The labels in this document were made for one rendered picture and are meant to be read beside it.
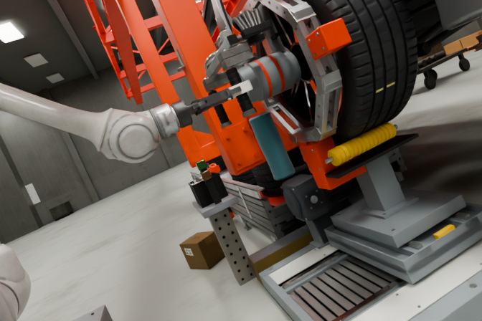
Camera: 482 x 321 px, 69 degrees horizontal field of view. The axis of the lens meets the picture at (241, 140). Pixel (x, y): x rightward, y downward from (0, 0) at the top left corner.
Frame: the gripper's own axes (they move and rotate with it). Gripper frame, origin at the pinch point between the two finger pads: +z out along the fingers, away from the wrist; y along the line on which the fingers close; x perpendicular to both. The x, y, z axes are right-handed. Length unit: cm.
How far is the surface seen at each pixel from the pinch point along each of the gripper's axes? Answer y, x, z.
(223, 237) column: -75, -58, -15
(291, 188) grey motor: -43, -44, 17
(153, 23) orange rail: -609, 246, 81
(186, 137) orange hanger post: -253, -1, 8
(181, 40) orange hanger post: -60, 37, 3
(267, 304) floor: -44, -83, -13
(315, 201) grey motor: -39, -53, 23
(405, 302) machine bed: 11, -75, 17
